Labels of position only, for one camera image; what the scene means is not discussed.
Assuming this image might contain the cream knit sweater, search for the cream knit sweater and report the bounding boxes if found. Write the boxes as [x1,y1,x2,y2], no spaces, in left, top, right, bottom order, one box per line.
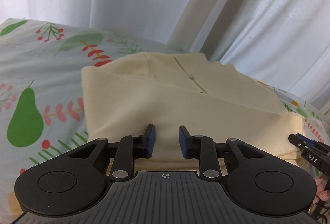
[81,53,303,170]

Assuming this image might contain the white sheer curtain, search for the white sheer curtain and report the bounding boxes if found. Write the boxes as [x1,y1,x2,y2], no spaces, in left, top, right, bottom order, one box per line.
[1,0,329,113]

